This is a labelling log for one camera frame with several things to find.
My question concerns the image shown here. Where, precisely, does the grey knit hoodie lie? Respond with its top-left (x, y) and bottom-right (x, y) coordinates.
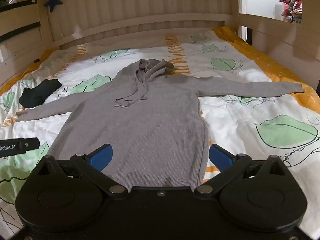
top-left (17, 59), bottom-right (303, 188)

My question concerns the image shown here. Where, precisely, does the pile of colourful clothes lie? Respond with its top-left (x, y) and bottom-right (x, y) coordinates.
top-left (279, 0), bottom-right (302, 23)

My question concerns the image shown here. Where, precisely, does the black folded garment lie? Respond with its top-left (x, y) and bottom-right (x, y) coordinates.
top-left (19, 79), bottom-right (62, 108)

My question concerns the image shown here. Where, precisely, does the white leaf-print duvet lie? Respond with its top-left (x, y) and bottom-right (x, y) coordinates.
top-left (1, 27), bottom-right (319, 239)

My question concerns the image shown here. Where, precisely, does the dark blue star ornament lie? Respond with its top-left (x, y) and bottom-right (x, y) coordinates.
top-left (43, 0), bottom-right (63, 12)

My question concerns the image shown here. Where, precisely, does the wooden bed frame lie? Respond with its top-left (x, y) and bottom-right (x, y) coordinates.
top-left (1, 0), bottom-right (319, 87)

